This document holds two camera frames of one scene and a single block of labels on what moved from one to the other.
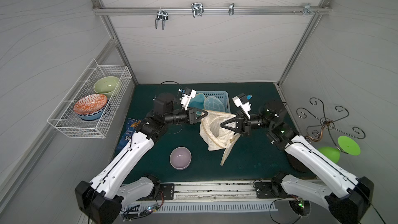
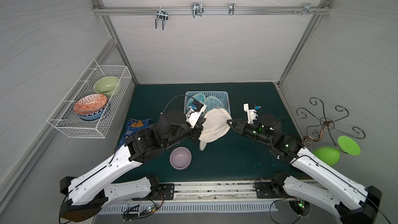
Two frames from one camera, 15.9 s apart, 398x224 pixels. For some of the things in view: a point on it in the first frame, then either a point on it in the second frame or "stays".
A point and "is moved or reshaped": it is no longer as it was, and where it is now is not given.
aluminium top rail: [186, 10] stays
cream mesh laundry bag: [216, 137] is moved or reshaped
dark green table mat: [181, 153] stays
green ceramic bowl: [106, 85] stays
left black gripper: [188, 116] -> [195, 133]
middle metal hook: [197, 9] stays
